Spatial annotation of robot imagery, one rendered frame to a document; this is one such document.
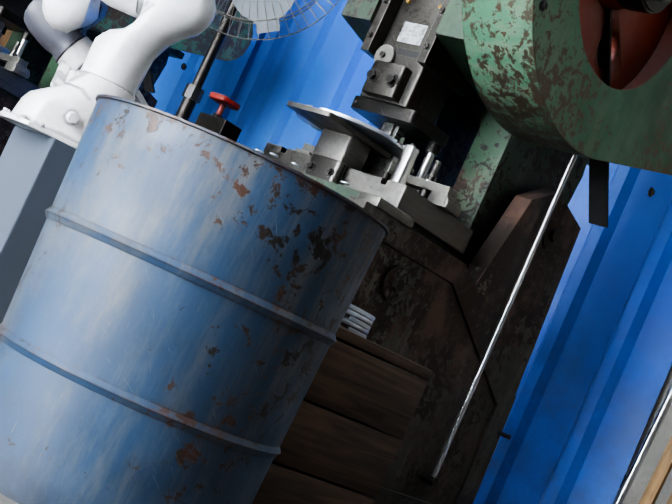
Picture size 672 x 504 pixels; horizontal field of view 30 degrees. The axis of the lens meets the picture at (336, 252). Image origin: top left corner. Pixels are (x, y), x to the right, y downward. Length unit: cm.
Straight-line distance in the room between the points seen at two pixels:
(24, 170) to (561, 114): 111
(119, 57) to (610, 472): 201
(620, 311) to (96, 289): 254
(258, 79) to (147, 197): 352
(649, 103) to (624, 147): 12
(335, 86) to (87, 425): 334
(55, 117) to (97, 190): 79
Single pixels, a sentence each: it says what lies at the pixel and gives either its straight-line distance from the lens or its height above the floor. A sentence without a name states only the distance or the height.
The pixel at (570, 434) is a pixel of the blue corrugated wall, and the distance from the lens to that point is 377.
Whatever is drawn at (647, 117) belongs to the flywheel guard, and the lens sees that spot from 299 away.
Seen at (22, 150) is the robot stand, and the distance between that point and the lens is 236.
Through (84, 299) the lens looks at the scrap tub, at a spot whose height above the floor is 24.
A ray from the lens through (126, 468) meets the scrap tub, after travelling 148.
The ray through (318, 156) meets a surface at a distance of 286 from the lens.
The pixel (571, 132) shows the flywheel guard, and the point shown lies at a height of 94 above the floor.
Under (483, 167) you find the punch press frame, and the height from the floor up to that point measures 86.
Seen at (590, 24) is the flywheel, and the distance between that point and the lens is 284.
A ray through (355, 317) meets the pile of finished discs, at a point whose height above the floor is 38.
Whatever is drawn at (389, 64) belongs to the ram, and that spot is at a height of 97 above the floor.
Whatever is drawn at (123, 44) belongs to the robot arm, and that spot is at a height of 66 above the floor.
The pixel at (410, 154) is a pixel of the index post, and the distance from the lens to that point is 276.
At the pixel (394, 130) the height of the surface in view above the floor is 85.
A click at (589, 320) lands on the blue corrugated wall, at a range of 386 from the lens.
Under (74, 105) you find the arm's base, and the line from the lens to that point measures 231.
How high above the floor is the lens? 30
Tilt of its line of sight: 4 degrees up
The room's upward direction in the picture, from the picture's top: 24 degrees clockwise
